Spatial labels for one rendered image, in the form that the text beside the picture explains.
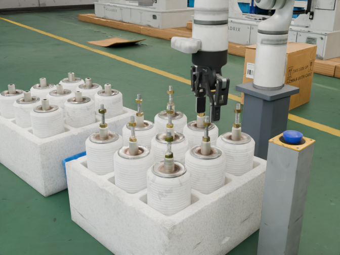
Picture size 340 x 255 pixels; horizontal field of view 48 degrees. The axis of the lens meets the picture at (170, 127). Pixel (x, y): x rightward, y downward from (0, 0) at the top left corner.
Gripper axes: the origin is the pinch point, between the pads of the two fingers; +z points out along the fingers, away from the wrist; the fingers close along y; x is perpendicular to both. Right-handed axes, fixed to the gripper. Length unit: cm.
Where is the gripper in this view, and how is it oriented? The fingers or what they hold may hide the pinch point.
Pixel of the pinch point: (207, 111)
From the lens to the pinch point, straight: 85.6
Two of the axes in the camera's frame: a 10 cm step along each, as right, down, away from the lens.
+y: -3.7, -3.5, 8.6
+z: 0.0, 9.3, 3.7
